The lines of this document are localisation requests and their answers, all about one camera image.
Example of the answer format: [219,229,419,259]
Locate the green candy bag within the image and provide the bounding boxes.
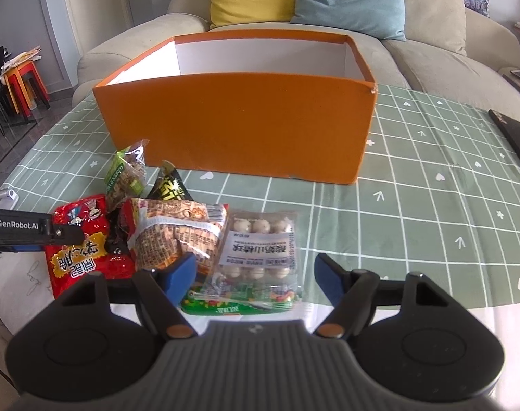
[180,287,302,316]

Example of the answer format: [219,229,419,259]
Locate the orange printed peanut bag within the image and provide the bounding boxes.
[119,198,227,276]

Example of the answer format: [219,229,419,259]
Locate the red cartoon snack bag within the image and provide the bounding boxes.
[45,194,136,298]

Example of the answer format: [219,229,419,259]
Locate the clear pack of white balls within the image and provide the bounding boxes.
[201,211,301,304]

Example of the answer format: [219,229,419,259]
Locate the black yellow snack packet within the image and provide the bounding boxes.
[147,161,193,200]

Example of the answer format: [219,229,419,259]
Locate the dark brown shiny snack packet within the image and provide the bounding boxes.
[105,208,132,258]

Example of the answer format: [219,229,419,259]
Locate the white phone stand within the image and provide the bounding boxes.
[0,188,18,210]

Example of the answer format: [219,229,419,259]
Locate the white printed table cloth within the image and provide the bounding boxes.
[0,252,520,410]

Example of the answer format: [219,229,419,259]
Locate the green raisins bag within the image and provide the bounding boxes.
[105,139,149,212]

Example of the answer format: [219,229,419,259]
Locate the green checked tablecloth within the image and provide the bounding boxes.
[179,85,520,308]

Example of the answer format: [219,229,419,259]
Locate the red orange stacked stools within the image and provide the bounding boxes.
[3,59,50,121]

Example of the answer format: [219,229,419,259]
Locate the orange cardboard box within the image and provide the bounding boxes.
[94,30,378,185]

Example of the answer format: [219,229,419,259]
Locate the black notebook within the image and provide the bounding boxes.
[488,110,520,160]

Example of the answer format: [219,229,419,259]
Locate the white door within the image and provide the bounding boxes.
[65,0,134,56]

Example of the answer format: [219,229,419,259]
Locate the beige sofa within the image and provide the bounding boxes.
[70,0,520,108]

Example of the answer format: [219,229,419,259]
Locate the beige cushion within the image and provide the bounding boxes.
[405,0,466,56]

